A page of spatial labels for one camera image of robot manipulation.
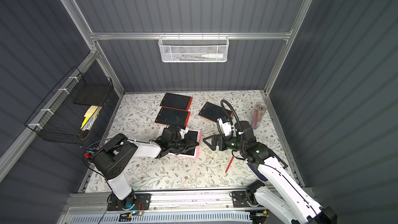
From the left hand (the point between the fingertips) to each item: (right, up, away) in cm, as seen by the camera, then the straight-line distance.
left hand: (201, 147), depth 85 cm
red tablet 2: (+8, +18, +25) cm, 32 cm away
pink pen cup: (-56, -1, -8) cm, 57 cm away
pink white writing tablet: (-4, +5, +12) cm, 13 cm away
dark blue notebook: (+18, +1, -32) cm, 37 cm away
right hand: (+5, +7, -14) cm, 16 cm away
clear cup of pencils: (+33, +21, +2) cm, 39 cm away
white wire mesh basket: (-7, +70, +39) cm, 80 cm away
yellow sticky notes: (-55, +19, -10) cm, 59 cm away
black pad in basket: (-59, +29, -3) cm, 65 cm away
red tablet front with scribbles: (-21, +15, +21) cm, 34 cm away
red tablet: (-19, +27, +31) cm, 45 cm away
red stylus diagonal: (+16, -10, 0) cm, 18 cm away
